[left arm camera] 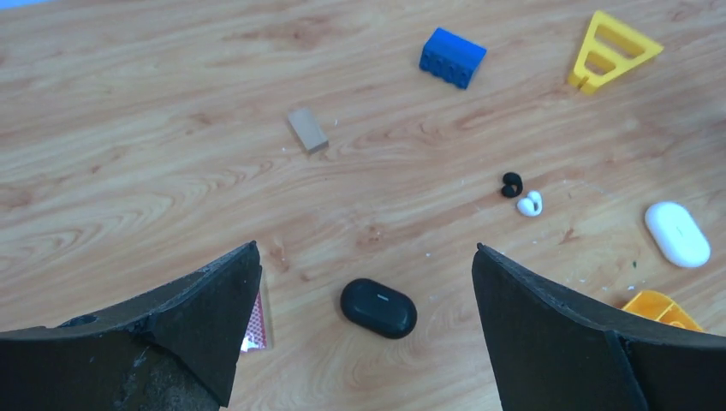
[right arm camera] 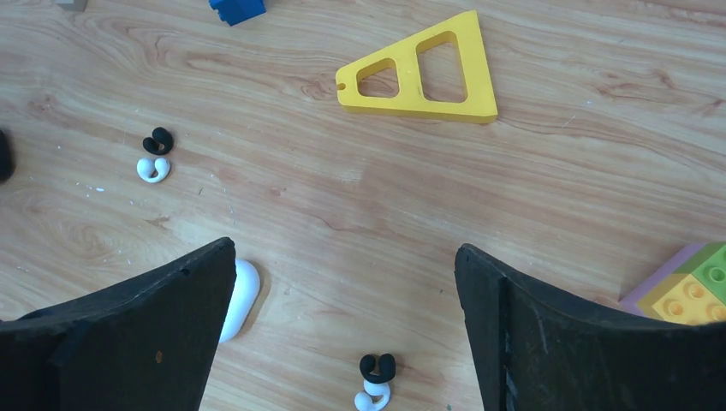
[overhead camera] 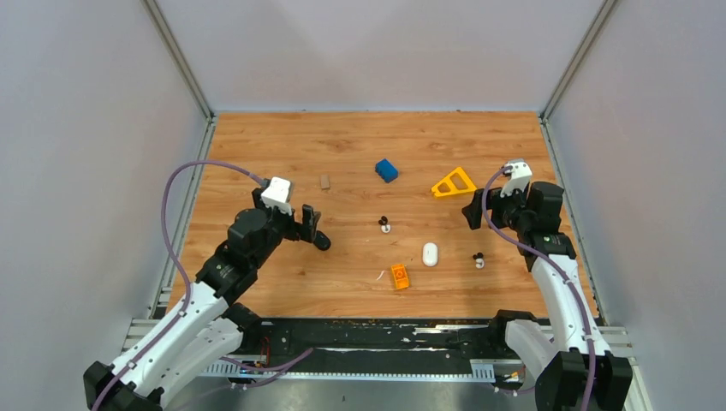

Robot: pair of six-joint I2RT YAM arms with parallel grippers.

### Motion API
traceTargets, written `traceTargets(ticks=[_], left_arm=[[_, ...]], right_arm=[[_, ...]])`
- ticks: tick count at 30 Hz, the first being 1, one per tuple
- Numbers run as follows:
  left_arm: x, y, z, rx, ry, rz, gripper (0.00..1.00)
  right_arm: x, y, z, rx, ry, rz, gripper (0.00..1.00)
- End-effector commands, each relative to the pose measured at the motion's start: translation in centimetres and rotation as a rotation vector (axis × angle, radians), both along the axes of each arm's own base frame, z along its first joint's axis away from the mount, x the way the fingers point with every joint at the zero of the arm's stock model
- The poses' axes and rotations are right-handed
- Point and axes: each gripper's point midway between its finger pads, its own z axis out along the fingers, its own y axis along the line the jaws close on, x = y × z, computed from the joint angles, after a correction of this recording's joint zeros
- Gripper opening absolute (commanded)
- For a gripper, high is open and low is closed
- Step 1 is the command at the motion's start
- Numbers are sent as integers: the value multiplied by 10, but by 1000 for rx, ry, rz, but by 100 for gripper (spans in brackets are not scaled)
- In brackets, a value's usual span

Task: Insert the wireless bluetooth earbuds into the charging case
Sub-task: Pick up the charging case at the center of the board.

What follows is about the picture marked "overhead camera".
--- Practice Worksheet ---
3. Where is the yellow triangular plastic part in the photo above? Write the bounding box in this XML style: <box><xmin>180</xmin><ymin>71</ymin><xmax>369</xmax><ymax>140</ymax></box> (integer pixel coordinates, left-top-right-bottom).
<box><xmin>431</xmin><ymin>167</ymin><xmax>478</xmax><ymax>198</ymax></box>

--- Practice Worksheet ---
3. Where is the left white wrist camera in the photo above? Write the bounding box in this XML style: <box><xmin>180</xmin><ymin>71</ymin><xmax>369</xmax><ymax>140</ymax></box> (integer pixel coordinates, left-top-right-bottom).
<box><xmin>260</xmin><ymin>176</ymin><xmax>294</xmax><ymax>216</ymax></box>

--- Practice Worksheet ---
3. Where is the blue toy block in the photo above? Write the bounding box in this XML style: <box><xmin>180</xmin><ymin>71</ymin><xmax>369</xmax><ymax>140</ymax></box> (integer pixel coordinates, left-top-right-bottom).
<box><xmin>374</xmin><ymin>158</ymin><xmax>399</xmax><ymax>183</ymax></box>

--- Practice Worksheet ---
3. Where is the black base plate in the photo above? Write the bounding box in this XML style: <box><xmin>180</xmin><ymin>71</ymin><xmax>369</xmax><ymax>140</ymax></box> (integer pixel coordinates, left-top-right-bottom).
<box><xmin>230</xmin><ymin>318</ymin><xmax>523</xmax><ymax>377</ymax></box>

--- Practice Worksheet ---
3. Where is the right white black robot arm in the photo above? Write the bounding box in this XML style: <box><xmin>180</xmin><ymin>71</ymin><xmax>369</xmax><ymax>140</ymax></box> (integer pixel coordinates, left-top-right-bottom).
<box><xmin>462</xmin><ymin>182</ymin><xmax>634</xmax><ymax>410</ymax></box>

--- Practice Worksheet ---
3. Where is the white earbud charging case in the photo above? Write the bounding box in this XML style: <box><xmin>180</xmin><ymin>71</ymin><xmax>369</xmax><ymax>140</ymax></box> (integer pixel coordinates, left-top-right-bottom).
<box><xmin>421</xmin><ymin>242</ymin><xmax>439</xmax><ymax>267</ymax></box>

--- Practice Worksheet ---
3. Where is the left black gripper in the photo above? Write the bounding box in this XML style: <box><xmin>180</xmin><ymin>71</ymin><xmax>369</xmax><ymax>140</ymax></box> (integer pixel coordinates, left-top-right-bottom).
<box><xmin>253</xmin><ymin>188</ymin><xmax>322</xmax><ymax>269</ymax></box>

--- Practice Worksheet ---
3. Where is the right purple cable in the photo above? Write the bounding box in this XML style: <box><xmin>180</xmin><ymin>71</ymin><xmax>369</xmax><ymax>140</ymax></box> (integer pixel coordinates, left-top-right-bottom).
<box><xmin>480</xmin><ymin>165</ymin><xmax>598</xmax><ymax>411</ymax></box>

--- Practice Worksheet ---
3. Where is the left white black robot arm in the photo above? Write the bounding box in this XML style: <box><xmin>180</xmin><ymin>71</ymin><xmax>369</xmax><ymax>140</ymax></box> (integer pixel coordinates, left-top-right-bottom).
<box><xmin>83</xmin><ymin>188</ymin><xmax>331</xmax><ymax>410</ymax></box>

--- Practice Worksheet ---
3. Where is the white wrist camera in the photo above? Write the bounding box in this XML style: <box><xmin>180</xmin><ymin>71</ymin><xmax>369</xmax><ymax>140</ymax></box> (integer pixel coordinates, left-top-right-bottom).
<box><xmin>500</xmin><ymin>158</ymin><xmax>533</xmax><ymax>197</ymax></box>
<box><xmin>260</xmin><ymin>176</ymin><xmax>294</xmax><ymax>216</ymax></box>

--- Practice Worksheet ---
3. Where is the orange toy brick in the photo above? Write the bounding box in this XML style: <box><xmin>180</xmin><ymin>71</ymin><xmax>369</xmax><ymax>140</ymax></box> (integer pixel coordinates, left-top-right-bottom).
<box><xmin>390</xmin><ymin>264</ymin><xmax>410</xmax><ymax>290</ymax></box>

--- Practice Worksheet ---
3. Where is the white earbud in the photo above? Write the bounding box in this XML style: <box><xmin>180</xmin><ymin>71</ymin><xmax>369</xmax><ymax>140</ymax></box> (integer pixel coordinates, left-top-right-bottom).
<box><xmin>378</xmin><ymin>216</ymin><xmax>391</xmax><ymax>234</ymax></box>
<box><xmin>473</xmin><ymin>253</ymin><xmax>485</xmax><ymax>270</ymax></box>

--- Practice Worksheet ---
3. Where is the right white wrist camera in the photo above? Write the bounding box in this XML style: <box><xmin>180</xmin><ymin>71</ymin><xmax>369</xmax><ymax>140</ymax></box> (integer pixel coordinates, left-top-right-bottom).
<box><xmin>500</xmin><ymin>158</ymin><xmax>533</xmax><ymax>197</ymax></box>

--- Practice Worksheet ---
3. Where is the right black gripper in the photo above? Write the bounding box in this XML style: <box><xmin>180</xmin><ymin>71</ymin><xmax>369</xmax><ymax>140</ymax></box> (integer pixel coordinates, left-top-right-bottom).
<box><xmin>461</xmin><ymin>181</ymin><xmax>531</xmax><ymax>233</ymax></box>

